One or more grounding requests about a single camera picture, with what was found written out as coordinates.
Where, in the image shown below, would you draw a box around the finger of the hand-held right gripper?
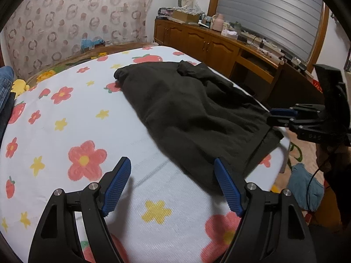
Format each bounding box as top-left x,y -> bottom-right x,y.
270,103 -> 326,119
267,116 -> 305,133

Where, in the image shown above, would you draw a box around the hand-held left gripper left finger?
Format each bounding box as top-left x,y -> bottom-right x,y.
27,156 -> 132,263

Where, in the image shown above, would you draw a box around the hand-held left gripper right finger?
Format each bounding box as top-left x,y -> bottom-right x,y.
213,157 -> 319,263

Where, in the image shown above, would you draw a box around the dark grey pants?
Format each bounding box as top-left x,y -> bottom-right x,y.
114,60 -> 284,196

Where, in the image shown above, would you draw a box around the person's right forearm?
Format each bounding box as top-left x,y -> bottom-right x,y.
315,142 -> 351,226

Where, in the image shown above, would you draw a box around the dark wooden bed footboard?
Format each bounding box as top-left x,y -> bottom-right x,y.
269,60 -> 324,110

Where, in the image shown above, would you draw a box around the blue cloth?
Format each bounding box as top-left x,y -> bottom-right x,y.
290,163 -> 325,212

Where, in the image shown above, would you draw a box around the white floral bed sheet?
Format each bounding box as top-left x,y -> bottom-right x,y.
0,45 -> 291,263

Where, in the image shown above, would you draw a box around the white tissue box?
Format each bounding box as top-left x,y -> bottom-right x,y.
221,23 -> 238,38

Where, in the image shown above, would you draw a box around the wooden cabinet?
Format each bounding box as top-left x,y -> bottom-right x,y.
154,18 -> 283,102

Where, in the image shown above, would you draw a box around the grey window blind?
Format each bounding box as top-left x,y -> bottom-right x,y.
217,0 -> 324,64

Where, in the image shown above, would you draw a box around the pink kettle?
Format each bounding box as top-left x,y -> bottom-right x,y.
211,13 -> 225,32

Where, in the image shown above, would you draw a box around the cardboard box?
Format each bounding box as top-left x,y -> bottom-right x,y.
171,9 -> 201,24

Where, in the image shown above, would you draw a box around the yellow plush toy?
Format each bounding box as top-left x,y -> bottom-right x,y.
11,79 -> 30,98

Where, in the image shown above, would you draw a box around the blue and brown box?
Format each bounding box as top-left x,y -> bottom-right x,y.
81,37 -> 106,51

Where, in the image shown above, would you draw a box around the blue jeans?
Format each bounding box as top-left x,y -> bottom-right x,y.
0,66 -> 15,110

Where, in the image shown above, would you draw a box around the black cable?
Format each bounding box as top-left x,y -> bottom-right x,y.
306,153 -> 333,212

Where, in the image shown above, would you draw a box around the ring patterned curtain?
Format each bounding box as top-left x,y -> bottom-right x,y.
4,0 -> 155,78

